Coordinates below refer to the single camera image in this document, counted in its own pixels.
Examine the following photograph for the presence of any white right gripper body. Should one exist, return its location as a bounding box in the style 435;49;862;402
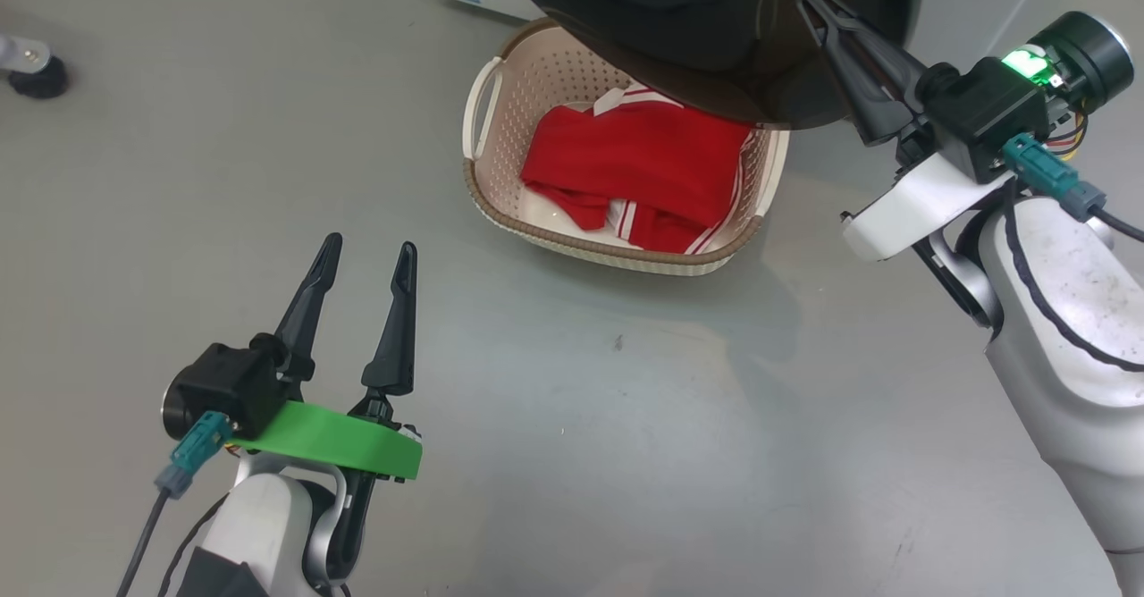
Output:
840;12;1136;264

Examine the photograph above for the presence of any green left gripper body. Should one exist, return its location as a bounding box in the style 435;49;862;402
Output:
232;400;424;482

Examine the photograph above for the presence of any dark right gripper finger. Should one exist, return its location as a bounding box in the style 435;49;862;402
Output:
803;0;930;104
795;0;914;146

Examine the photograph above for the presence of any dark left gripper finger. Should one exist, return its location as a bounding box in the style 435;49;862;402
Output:
271;232;344;383
349;241;419;421

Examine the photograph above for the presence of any washing machine glass door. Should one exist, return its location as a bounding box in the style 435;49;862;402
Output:
485;0;926;130

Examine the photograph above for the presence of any cream perforated basket brown rim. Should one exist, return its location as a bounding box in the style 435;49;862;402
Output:
462;16;792;276

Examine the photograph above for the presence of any metal leg with black caster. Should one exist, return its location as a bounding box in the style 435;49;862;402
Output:
0;34;70;100

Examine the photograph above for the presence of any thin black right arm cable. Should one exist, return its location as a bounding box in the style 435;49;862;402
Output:
1003;181;1144;374

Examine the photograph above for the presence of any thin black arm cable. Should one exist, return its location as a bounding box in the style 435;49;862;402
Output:
159;494;229;597
1003;181;1144;374

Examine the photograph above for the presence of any left camera cable teal plug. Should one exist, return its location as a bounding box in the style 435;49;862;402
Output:
116;411;235;597

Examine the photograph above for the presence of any camera cable teal plug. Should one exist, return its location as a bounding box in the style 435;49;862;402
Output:
1001;132;1144;242
116;411;235;597

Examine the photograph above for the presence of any right camera cable teal plug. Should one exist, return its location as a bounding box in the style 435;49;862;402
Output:
1001;132;1144;242

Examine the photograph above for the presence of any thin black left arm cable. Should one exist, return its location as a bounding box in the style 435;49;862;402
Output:
159;494;229;597

